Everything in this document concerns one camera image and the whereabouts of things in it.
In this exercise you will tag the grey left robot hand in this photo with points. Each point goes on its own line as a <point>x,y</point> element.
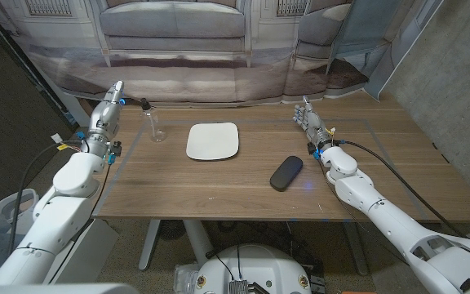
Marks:
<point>104,118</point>

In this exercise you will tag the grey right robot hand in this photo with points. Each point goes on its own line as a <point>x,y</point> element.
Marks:
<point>314,124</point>

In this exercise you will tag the clear dispenser bottle black pump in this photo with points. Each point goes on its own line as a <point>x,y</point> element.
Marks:
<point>155,126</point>

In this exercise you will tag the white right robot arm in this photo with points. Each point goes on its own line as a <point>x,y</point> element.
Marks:
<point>382,212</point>

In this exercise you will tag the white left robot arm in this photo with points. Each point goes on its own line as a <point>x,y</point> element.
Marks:
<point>55,220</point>

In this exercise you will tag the black glasses case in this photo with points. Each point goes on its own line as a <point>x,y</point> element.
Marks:
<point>286,173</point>

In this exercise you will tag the white square paper plate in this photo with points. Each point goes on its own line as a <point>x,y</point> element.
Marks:
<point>212,141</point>

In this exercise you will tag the printed living room backdrop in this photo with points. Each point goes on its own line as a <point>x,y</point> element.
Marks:
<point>178,77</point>

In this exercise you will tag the dark partition panel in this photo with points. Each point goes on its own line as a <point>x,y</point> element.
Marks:
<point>6,122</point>

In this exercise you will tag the black ribbed round object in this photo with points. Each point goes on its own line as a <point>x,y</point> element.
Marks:
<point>172,229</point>

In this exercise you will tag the grey table leg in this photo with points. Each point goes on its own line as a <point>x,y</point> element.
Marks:
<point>356,249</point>

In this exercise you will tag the white slanted table leg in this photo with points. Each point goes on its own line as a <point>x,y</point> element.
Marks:
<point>149,245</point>

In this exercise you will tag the white table column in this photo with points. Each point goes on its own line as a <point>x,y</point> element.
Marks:
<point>198,241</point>

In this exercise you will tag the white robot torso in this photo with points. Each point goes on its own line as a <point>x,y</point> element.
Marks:
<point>255,269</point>

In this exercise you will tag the clear plastic container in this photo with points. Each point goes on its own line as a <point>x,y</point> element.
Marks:
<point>183,277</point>

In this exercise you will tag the metal finned module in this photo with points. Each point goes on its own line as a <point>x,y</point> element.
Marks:
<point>238,287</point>

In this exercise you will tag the white grey chair frame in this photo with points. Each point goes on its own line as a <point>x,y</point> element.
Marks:
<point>12,202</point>

